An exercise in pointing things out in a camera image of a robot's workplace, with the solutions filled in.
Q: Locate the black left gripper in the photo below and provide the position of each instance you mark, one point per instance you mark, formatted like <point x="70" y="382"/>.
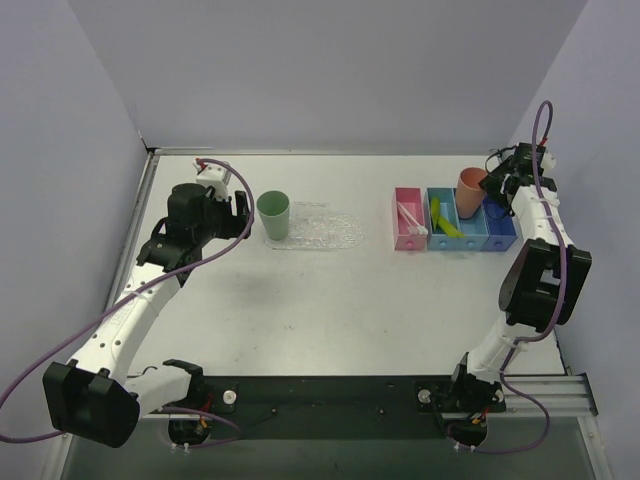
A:
<point x="238" y="215"/>

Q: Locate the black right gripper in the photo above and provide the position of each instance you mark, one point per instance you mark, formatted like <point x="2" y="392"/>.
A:
<point x="498" y="181"/>

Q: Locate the orange plastic cup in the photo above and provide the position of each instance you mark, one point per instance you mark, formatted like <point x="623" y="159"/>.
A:
<point x="469" y="195"/>

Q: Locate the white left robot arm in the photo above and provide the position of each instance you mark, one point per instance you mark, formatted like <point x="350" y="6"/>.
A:
<point x="92" y="395"/>

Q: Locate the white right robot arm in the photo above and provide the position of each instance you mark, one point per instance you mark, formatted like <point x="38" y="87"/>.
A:
<point x="542" y="286"/>

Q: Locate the yellow toothpaste tube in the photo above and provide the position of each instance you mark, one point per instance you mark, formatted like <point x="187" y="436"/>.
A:
<point x="448" y="228"/>
<point x="435" y="212"/>

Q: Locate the large clear textured tray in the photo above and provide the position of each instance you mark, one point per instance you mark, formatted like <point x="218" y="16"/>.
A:
<point x="344" y="233"/>

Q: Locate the green plastic cup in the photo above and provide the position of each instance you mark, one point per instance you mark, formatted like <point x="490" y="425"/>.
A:
<point x="274" y="208"/>

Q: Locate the dark blue organizer box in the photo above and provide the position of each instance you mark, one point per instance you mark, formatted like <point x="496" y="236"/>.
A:
<point x="500" y="227"/>

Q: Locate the light blue organizer box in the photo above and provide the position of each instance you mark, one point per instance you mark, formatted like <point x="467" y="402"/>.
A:
<point x="474" y="228"/>

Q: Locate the pink organizer box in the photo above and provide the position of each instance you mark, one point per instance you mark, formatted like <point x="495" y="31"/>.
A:
<point x="410" y="232"/>

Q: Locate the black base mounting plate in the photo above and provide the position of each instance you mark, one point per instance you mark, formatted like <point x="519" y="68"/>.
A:
<point x="330" y="408"/>

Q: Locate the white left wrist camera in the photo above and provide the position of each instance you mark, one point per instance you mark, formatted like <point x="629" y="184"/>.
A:
<point x="213" y="174"/>

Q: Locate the aluminium rail frame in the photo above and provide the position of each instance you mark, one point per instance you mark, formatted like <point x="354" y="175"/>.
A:
<point x="561" y="395"/>

